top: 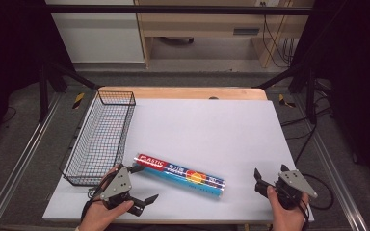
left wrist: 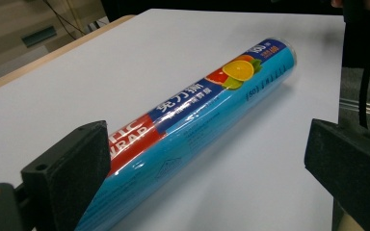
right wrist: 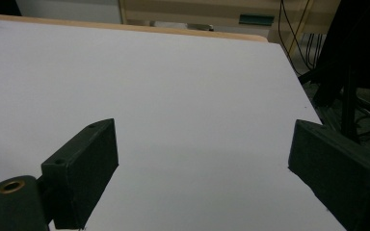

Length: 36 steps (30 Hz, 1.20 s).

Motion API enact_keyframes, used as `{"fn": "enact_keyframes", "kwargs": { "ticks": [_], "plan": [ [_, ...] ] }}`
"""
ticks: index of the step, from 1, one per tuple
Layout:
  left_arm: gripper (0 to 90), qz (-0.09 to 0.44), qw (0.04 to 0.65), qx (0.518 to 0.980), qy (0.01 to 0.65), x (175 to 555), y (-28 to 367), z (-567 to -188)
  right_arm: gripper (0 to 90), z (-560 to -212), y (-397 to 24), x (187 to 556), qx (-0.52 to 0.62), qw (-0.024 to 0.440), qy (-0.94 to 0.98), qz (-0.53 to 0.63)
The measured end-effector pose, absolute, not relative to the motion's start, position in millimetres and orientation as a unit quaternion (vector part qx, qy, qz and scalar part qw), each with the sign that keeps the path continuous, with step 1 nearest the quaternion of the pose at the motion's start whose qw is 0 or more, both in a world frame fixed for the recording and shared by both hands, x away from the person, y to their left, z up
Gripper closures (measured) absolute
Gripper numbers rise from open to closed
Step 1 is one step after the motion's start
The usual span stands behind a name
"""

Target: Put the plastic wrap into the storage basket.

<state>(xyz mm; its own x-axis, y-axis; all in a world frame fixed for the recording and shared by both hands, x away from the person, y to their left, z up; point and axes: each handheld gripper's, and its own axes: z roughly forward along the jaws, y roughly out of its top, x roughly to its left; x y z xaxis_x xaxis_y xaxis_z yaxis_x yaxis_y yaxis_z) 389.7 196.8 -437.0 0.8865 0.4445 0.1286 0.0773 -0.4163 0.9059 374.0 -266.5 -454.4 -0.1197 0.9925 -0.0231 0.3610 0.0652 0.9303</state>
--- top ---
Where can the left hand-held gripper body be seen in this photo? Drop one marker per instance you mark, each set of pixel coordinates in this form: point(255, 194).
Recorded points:
point(117, 186)

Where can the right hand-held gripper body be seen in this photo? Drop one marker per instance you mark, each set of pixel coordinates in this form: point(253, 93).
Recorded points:
point(291, 187)

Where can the blue plastic wrap box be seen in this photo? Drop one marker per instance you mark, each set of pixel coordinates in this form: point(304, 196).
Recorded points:
point(179, 176)

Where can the person's right hand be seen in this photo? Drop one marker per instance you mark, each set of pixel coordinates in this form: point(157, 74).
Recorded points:
point(285, 218)

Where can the person's left hand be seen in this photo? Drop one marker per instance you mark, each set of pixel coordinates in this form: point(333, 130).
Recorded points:
point(99, 215)

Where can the yellow black tape strip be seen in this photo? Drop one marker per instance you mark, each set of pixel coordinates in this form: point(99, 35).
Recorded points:
point(284, 101)
point(78, 100)

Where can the white table mat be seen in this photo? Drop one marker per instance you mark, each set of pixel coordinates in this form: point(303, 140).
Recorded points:
point(212, 134)

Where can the black metal stand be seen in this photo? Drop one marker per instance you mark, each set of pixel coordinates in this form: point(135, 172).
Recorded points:
point(44, 93)
point(311, 96)

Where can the black curtain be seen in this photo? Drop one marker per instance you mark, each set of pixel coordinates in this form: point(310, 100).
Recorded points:
point(9, 64)
point(356, 80)

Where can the white cabinet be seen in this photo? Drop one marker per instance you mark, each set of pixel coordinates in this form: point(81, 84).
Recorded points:
point(99, 35)

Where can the light wooden desk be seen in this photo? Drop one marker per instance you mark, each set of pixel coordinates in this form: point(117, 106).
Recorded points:
point(205, 24)

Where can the black crossbar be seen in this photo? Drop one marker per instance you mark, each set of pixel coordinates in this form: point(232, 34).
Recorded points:
point(173, 9)

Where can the aluminium rail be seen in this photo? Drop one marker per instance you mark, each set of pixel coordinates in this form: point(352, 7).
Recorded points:
point(337, 179)
point(19, 160)

